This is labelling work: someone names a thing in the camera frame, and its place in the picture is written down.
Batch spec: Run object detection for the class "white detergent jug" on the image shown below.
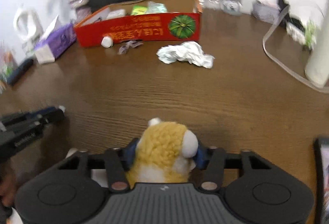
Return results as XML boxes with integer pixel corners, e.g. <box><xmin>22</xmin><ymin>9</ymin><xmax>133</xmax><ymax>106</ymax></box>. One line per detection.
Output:
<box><xmin>13</xmin><ymin>6</ymin><xmax>44</xmax><ymax>57</ymax></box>

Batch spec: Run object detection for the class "small grey tin box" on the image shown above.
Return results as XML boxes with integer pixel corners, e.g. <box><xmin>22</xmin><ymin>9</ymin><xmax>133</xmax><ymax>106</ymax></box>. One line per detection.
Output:
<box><xmin>251</xmin><ymin>0</ymin><xmax>280</xmax><ymax>24</ymax></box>

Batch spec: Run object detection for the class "red cardboard box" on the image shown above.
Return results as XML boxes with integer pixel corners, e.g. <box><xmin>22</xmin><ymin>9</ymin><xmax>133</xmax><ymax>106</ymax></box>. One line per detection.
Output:
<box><xmin>74</xmin><ymin>0</ymin><xmax>202</xmax><ymax>48</ymax></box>

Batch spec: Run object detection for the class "purple wrapper scrap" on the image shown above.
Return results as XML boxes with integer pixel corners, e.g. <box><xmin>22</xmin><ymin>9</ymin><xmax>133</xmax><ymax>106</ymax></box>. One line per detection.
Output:
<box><xmin>118</xmin><ymin>40</ymin><xmax>143</xmax><ymax>55</ymax></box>

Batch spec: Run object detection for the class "clear plastic bag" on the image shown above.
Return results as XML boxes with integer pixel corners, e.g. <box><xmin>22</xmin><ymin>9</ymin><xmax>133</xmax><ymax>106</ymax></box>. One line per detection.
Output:
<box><xmin>146</xmin><ymin>2</ymin><xmax>167</xmax><ymax>14</ymax></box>

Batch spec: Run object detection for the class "white pack in box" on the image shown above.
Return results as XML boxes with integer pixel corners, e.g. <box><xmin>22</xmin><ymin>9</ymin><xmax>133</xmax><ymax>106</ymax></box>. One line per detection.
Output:
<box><xmin>106</xmin><ymin>9</ymin><xmax>126</xmax><ymax>20</ymax></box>

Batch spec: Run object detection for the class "black tablet edge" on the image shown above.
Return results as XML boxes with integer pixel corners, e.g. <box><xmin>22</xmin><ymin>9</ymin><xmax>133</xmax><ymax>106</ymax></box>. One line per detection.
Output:
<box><xmin>313</xmin><ymin>137</ymin><xmax>329</xmax><ymax>224</ymax></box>

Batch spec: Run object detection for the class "dark blue case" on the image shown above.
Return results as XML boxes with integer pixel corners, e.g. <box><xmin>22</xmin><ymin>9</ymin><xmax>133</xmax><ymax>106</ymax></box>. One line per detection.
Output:
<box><xmin>7</xmin><ymin>58</ymin><xmax>35</xmax><ymax>86</ymax></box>

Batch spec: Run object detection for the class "white tissue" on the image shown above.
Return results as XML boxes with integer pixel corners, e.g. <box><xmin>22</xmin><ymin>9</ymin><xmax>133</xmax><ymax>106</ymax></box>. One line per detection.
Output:
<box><xmin>156</xmin><ymin>41</ymin><xmax>215</xmax><ymax>69</ymax></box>

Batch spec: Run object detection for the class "purple tissue box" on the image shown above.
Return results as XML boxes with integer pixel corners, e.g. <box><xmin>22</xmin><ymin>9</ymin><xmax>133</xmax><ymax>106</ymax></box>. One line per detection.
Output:
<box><xmin>34</xmin><ymin>23</ymin><xmax>76</xmax><ymax>64</ymax></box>

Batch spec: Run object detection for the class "white power strip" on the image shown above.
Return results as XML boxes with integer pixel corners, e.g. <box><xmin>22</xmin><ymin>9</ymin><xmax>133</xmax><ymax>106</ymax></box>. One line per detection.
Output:
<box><xmin>286</xmin><ymin>23</ymin><xmax>306</xmax><ymax>44</ymax></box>

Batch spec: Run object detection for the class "white thermos bottle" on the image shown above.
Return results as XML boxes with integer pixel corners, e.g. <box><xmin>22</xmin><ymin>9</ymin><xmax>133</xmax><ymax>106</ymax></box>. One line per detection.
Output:
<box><xmin>305</xmin><ymin>1</ymin><xmax>329</xmax><ymax>89</ymax></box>

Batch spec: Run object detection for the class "yellow white plush toy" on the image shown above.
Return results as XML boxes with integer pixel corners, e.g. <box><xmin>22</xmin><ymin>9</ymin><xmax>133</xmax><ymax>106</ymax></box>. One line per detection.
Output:
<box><xmin>125</xmin><ymin>118</ymin><xmax>199</xmax><ymax>188</ymax></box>

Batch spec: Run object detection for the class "green yellow tissue pack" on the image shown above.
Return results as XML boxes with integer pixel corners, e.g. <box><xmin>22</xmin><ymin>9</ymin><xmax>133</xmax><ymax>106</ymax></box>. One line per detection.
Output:
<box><xmin>131</xmin><ymin>5</ymin><xmax>148</xmax><ymax>15</ymax></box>

